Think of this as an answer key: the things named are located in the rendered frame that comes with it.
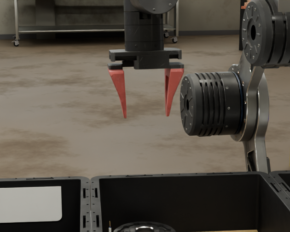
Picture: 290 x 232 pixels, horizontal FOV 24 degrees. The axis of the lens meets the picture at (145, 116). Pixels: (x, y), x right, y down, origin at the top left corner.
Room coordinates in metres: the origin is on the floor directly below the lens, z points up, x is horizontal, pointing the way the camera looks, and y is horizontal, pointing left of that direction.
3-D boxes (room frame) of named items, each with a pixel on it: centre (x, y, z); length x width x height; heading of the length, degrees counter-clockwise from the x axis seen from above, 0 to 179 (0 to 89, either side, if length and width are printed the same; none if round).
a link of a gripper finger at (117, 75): (0.98, 0.02, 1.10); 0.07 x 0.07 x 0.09; 6
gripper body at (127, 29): (0.98, 0.00, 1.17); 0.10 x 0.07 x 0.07; 96
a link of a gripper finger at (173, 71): (0.98, -0.02, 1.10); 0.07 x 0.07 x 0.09; 6
